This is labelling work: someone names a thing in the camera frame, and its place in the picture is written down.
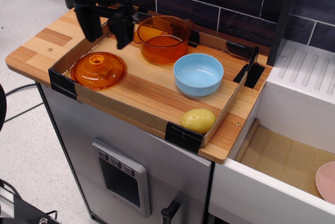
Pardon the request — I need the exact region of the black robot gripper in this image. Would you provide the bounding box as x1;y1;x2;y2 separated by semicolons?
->
69;0;135;50

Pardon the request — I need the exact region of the orange transparent pot lid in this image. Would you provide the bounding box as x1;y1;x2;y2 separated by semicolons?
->
71;52;127;91

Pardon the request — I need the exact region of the orange transparent pot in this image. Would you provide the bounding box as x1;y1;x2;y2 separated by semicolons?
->
133;15;195;65

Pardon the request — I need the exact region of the light blue bowl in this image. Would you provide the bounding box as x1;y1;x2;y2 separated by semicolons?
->
173;53;224;97

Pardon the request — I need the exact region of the cardboard fence with black tape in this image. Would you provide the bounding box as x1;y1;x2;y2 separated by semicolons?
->
49;10;272;164

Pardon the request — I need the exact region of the yellow toy potato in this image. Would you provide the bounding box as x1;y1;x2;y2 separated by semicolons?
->
180;108;216;134

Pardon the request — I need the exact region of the silver toy dishwasher cabinet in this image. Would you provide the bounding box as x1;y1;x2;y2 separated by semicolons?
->
38;85;212;223

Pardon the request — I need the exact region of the white toy sink unit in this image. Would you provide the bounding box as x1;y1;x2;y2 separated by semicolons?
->
208;41;334;223

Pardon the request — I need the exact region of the pink plate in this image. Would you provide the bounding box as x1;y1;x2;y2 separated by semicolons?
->
315;161;335;204

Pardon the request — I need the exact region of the black floor cable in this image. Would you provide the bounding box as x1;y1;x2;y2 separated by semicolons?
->
4;83;44;123

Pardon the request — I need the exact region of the black upright post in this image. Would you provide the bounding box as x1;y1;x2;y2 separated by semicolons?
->
266;0;298;66

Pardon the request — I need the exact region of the black oven door handle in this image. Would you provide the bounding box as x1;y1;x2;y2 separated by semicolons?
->
161;200;181;224

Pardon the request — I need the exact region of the black camera mount foreground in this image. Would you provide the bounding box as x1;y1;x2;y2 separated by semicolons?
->
1;180;60;223

